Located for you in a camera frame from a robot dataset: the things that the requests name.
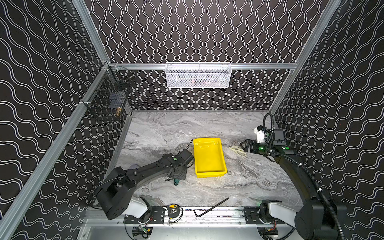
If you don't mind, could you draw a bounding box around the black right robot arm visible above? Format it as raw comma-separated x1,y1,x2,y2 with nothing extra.
240,139,347,240

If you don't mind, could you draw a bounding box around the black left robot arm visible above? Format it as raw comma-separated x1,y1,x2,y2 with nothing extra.
95,149,194,220

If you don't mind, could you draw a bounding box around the yellow plastic bin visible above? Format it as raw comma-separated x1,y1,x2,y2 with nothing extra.
193,138,228,178

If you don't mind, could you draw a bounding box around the yellow black tape measure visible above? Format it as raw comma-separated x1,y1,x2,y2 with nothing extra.
167,204,184,224

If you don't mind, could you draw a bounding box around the black allen key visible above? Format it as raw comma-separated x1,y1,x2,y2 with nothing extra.
193,197,230,218

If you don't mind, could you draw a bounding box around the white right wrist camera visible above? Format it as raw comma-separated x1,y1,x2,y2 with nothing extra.
254,125,266,144

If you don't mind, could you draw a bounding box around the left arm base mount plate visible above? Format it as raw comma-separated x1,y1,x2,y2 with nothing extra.
124,207,166,225

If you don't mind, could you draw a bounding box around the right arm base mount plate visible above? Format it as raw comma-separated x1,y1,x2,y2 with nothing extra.
242,207,286,225

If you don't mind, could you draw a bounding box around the white mesh wall basket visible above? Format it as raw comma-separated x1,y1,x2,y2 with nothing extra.
165,62,232,89

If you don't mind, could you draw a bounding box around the black wire wall basket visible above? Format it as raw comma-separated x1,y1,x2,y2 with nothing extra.
85,66,137,123

